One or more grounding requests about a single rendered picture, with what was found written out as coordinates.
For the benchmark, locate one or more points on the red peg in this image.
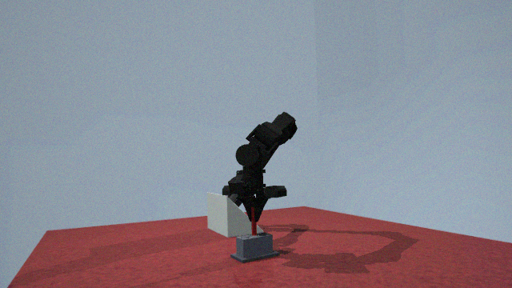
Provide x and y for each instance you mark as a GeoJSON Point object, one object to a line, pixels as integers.
{"type": "Point", "coordinates": [253, 223]}

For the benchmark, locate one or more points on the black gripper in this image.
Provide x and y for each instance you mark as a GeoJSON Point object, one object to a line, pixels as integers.
{"type": "Point", "coordinates": [262, 194]}

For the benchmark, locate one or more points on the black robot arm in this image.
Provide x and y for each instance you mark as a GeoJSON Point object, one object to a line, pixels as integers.
{"type": "Point", "coordinates": [264, 140]}

